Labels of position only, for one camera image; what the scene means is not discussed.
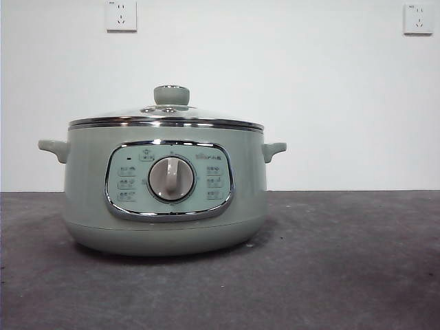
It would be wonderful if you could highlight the glass lid with green knob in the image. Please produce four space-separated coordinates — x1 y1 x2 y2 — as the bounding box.
67 84 265 133

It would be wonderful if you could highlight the pale green electric cooking pot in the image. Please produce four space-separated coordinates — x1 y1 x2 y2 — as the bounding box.
36 124 288 257

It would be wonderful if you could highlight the white wall power outlet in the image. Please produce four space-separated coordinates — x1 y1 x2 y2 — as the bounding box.
402 3 435 36
105 0 138 34

